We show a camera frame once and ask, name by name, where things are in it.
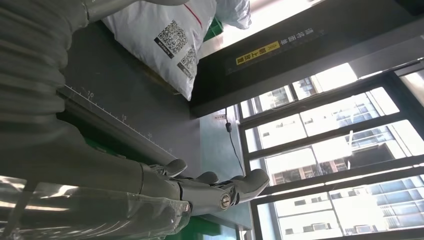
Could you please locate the green conveyor belt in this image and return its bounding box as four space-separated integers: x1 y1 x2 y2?
164 215 240 240

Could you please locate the window with dark frame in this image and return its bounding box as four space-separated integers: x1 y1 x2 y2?
237 59 424 240

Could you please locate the crumpled grey plastic package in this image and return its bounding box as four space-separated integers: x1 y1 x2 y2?
214 0 253 31

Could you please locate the green plastic crate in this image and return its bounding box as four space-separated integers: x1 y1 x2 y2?
202 16 225 43

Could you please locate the thin black machine cable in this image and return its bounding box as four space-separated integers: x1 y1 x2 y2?
224 107 246 176

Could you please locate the clear plastic film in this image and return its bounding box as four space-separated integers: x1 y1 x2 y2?
0 174 192 240

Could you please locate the black inbound scanner machine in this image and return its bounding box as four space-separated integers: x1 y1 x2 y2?
56 0 424 167

